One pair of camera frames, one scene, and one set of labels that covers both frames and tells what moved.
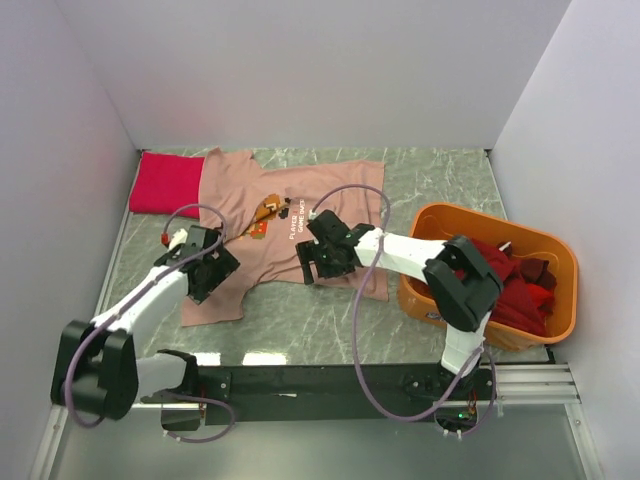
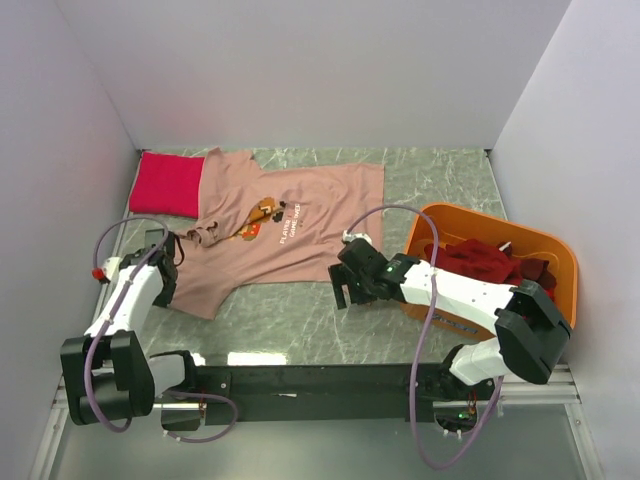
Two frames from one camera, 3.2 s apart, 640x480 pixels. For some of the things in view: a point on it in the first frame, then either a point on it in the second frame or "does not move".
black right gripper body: x=327 y=265 to x=359 y=286
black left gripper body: x=220 y=268 to x=163 y=298
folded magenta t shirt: x=164 y=182 does not move
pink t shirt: x=261 y=211 does not move
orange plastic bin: x=438 y=222 does not move
